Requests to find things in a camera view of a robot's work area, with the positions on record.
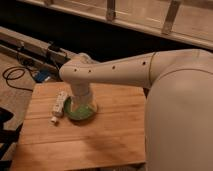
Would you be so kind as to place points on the black object at left edge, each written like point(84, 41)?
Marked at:
point(7, 137)

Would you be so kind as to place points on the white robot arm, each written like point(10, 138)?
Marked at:
point(179, 107)

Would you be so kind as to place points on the blue box on floor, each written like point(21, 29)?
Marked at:
point(41, 76)

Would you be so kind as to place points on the green ceramic bowl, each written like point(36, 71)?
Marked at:
point(80, 113)

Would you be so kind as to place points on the white plastic bottle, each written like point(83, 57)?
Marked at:
point(57, 110)

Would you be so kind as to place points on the black power adapter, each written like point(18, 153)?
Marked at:
point(51, 48)

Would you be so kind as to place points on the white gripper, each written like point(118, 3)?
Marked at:
point(82, 94)

